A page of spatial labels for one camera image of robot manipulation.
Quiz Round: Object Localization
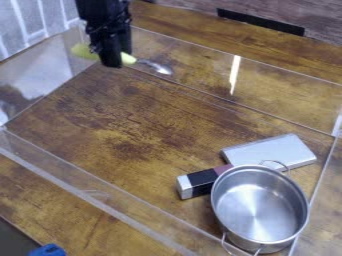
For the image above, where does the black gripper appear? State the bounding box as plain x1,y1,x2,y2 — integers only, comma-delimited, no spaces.
75,0,132,68

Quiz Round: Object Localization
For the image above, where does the spoon with yellow handle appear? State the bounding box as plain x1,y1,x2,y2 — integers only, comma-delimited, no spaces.
71,43,174,75

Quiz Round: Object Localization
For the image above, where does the silver metal pot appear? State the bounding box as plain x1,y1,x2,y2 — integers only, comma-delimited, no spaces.
210,161,310,256

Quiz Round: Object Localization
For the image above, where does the black strip on table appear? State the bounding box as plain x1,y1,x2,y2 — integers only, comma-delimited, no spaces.
217,8,305,36

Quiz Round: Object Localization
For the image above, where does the black and silver block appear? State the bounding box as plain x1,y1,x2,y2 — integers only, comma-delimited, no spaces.
176,164,233,200

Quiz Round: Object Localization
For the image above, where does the silver flat rectangular box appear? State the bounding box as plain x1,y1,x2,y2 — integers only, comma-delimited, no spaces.
221,133,317,171

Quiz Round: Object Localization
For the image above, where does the blue object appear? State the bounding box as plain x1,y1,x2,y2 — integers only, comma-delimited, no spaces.
27,244,67,256

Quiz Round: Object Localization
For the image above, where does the clear acrylic enclosure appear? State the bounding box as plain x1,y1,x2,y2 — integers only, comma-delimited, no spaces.
0,29,342,256

